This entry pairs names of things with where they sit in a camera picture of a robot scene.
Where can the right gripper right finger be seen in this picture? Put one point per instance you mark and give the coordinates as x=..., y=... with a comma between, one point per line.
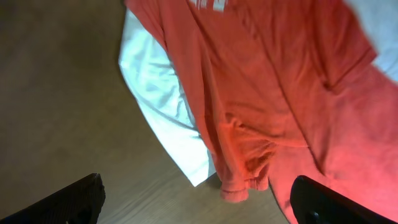
x=314, y=203

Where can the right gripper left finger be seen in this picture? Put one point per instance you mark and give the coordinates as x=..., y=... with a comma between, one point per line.
x=80, y=202

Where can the white t-shirt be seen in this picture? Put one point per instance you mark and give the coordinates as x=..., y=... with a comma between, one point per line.
x=151, y=78

